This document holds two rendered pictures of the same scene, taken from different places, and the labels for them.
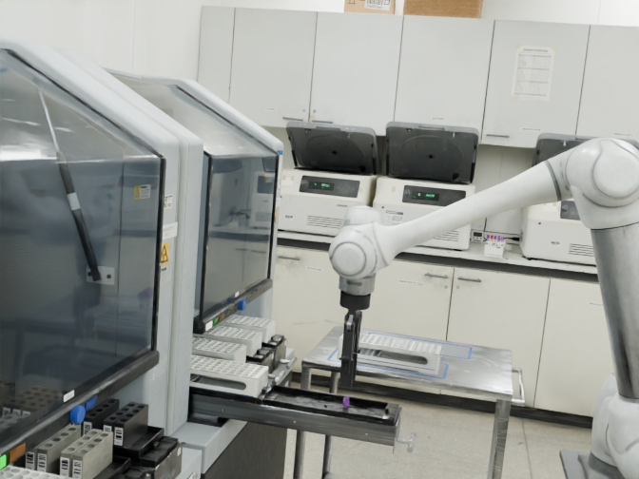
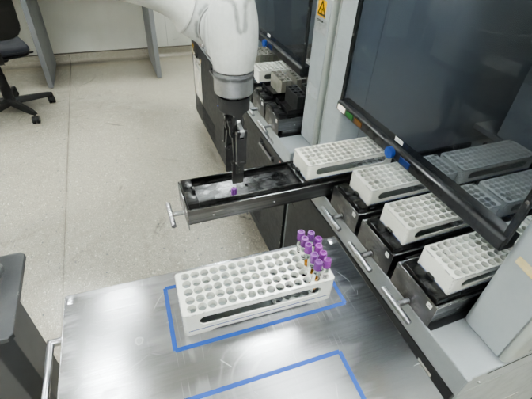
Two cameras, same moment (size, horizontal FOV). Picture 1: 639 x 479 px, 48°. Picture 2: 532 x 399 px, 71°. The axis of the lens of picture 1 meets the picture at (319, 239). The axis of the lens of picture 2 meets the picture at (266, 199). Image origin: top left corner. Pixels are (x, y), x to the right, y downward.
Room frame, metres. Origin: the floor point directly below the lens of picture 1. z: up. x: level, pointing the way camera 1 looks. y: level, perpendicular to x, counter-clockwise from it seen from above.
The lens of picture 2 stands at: (2.45, -0.49, 1.45)
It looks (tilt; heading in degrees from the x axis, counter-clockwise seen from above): 39 degrees down; 145
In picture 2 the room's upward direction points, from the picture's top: 4 degrees clockwise
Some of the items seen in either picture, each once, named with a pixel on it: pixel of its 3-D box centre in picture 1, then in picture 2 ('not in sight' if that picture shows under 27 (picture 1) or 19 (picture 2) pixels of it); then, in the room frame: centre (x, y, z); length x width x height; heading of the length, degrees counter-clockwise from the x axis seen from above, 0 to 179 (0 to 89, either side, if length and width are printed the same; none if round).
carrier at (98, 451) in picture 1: (93, 458); (278, 83); (1.24, 0.38, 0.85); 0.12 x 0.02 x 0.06; 169
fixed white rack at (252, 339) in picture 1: (210, 339); (439, 213); (2.10, 0.30, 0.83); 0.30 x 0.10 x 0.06; 78
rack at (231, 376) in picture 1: (207, 375); (343, 157); (1.78, 0.26, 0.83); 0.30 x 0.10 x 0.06; 78
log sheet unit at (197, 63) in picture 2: not in sight; (195, 76); (0.05, 0.53, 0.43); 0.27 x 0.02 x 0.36; 168
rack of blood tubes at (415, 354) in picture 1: (389, 352); (255, 286); (2.07, -0.24, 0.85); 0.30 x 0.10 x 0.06; 76
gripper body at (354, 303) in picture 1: (354, 310); (233, 112); (1.74, -0.10, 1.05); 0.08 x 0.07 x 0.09; 168
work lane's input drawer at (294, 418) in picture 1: (273, 406); (288, 182); (1.75, 0.08, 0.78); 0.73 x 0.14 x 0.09; 78
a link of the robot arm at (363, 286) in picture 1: (357, 280); (233, 81); (1.74, -0.10, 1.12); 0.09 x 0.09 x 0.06
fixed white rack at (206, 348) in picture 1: (190, 353); (403, 180); (1.95, 0.33, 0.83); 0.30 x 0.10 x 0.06; 78
